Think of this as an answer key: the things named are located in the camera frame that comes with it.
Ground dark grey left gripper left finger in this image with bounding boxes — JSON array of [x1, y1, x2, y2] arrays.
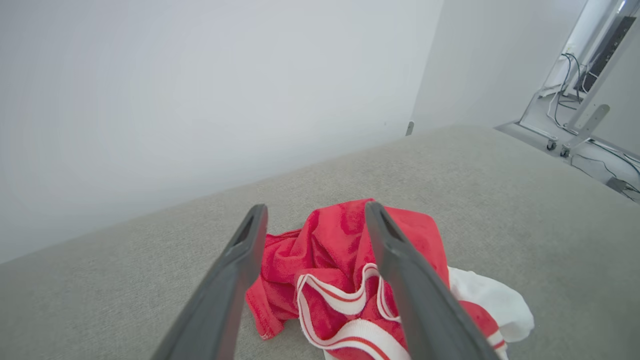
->
[[151, 203, 269, 360]]

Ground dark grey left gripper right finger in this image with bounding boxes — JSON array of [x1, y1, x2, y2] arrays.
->
[[364, 201, 502, 360]]

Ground red garment with white sleeves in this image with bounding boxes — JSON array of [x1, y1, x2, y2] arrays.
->
[[245, 198, 535, 360]]

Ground black power strip box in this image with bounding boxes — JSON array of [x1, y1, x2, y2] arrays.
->
[[574, 16, 637, 93]]

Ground black floor cable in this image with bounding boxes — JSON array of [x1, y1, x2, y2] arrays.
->
[[570, 139, 640, 197]]

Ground white hanging cable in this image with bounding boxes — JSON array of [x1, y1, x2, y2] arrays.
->
[[545, 87, 568, 128]]

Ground grey metal stand frame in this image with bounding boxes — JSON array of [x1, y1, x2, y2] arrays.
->
[[495, 0, 640, 159]]

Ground black hanging cable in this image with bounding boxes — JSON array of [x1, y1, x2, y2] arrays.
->
[[552, 52, 587, 112]]

